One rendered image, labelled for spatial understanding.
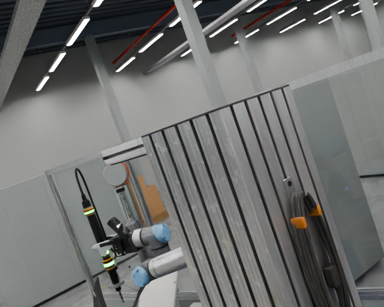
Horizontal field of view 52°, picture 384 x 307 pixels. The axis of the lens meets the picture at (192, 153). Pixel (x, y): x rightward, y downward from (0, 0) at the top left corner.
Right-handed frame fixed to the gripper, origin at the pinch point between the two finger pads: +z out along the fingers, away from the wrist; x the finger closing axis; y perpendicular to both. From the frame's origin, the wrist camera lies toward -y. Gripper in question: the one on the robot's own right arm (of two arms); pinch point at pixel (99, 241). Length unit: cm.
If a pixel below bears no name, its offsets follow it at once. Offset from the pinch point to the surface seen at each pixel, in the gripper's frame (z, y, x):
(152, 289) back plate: 10, 42, 36
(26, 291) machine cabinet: 460, 133, 287
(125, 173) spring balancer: 23, -20, 64
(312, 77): -99, -37, 54
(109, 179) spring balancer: 32, -20, 60
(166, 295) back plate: 0, 44, 32
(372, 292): -95, 66, 54
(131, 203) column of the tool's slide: 26, -2, 64
